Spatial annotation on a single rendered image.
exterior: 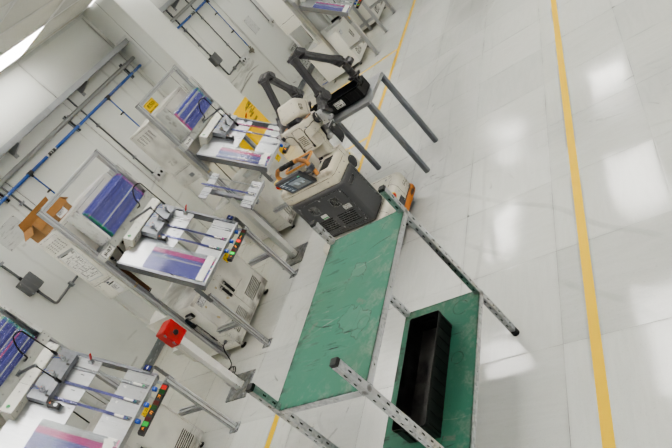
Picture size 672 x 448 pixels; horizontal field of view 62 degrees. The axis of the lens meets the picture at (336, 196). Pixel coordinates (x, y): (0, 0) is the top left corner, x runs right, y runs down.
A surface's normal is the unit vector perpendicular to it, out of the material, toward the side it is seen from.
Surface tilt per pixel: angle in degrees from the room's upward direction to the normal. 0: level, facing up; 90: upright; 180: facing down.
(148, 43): 90
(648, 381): 0
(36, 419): 47
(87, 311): 89
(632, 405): 0
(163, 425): 90
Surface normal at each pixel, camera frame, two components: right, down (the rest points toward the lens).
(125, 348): 0.73, -0.39
